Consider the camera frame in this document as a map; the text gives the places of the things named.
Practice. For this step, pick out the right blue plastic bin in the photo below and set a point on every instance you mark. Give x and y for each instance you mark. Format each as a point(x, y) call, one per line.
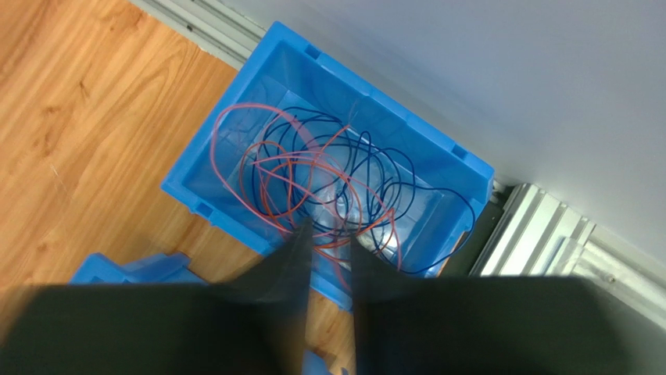
point(299, 136)

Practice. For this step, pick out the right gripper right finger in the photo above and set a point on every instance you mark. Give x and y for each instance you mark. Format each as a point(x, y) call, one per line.
point(494, 325)

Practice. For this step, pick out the aluminium frame rail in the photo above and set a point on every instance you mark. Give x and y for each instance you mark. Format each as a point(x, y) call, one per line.
point(537, 233)

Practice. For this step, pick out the left blue plastic bin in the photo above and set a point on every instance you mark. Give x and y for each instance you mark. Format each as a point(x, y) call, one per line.
point(158, 268)

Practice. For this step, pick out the blue plastic bin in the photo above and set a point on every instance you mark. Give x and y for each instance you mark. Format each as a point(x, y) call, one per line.
point(158, 268)
point(299, 136)

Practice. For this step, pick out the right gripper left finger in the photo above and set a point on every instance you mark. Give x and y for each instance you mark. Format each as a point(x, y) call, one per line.
point(251, 324)

